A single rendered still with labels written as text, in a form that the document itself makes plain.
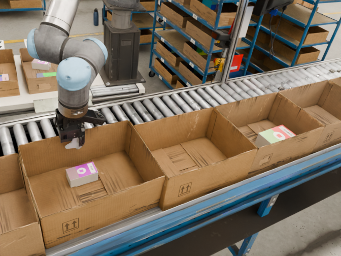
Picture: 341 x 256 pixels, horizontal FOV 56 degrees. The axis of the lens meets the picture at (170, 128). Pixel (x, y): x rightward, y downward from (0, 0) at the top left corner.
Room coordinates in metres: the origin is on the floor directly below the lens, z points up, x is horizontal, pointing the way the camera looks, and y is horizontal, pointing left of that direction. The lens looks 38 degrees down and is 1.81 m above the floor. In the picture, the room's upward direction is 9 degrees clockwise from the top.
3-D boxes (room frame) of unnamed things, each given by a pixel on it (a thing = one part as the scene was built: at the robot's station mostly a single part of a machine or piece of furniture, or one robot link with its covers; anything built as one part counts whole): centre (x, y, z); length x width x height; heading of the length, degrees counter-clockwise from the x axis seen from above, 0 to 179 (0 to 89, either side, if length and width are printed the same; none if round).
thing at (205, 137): (0.95, -0.09, 0.96); 0.39 x 0.29 x 0.17; 125
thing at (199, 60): (2.73, -0.23, 0.59); 0.40 x 0.30 x 0.10; 33
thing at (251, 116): (1.17, -0.41, 0.96); 0.39 x 0.29 x 0.17; 125
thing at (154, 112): (1.42, 0.03, 0.72); 0.52 x 0.05 x 0.05; 35
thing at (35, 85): (1.70, 0.79, 0.80); 0.38 x 0.28 x 0.10; 32
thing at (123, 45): (1.84, 0.38, 0.91); 0.26 x 0.26 x 0.33; 30
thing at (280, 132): (1.17, -0.49, 0.92); 0.16 x 0.11 x 0.07; 128
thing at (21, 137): (1.00, 0.61, 0.72); 0.52 x 0.05 x 0.05; 35
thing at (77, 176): (0.78, 0.29, 0.93); 0.10 x 0.06 x 0.05; 126
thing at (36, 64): (1.76, 0.86, 0.78); 0.10 x 0.06 x 0.05; 95
